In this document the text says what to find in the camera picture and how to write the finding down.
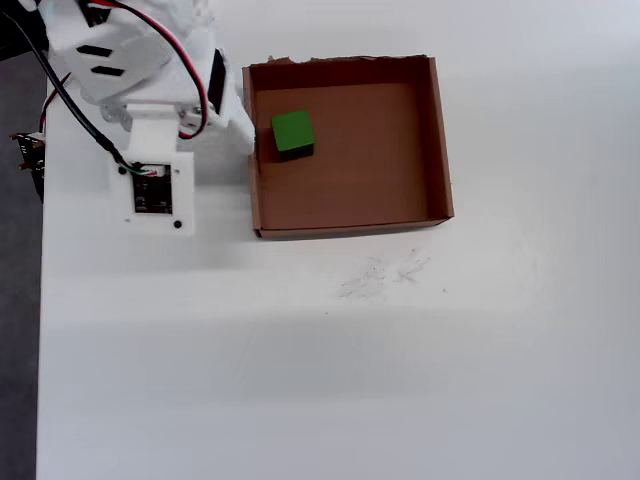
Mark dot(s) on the green cube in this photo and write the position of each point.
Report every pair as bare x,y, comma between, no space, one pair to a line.
292,131

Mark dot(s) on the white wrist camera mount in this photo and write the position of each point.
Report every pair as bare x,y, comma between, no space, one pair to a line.
150,145

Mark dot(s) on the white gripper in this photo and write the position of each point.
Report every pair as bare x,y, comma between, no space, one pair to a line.
226,106

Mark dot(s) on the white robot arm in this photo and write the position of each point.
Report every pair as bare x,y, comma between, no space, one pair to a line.
140,50

